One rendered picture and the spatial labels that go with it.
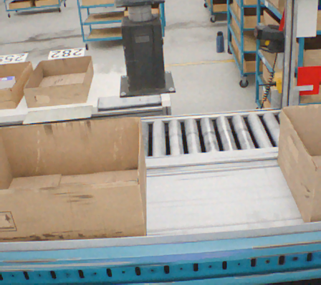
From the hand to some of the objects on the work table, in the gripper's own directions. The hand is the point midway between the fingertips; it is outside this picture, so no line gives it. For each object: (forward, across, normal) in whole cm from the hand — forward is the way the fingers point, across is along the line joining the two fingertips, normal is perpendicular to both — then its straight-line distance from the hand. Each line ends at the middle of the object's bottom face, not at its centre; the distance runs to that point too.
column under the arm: (+5, -84, -64) cm, 106 cm away
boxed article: (+5, -9, -76) cm, 76 cm away
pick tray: (+5, -9, -67) cm, 68 cm away
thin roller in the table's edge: (+7, -76, -46) cm, 89 cm away
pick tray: (+5, -42, -67) cm, 79 cm away
